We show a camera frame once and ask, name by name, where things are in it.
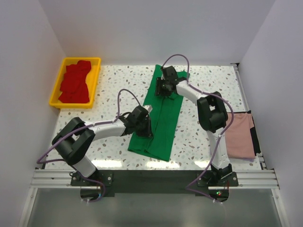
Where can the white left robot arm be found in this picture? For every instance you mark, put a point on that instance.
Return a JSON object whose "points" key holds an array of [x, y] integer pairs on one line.
{"points": [[74, 140]]}

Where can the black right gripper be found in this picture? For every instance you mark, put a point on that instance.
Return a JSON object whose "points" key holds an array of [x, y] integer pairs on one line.
{"points": [[158, 90]]}

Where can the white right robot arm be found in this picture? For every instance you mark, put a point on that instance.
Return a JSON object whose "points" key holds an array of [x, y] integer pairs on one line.
{"points": [[212, 117]]}

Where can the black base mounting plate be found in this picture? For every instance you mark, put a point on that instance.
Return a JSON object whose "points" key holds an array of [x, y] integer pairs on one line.
{"points": [[107, 183]]}

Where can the green t shirt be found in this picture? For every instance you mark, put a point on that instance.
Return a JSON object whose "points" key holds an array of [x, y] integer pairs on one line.
{"points": [[164, 119]]}

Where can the yellow plastic bin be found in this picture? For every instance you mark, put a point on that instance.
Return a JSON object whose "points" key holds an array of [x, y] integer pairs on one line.
{"points": [[91, 81]]}

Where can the pink folded t shirt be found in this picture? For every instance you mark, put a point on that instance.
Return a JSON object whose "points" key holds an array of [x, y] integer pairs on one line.
{"points": [[238, 137]]}

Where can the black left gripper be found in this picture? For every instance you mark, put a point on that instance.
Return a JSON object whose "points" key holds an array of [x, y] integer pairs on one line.
{"points": [[147, 133]]}

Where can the red t shirt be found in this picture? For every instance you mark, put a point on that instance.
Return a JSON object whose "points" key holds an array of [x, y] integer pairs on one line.
{"points": [[73, 86]]}

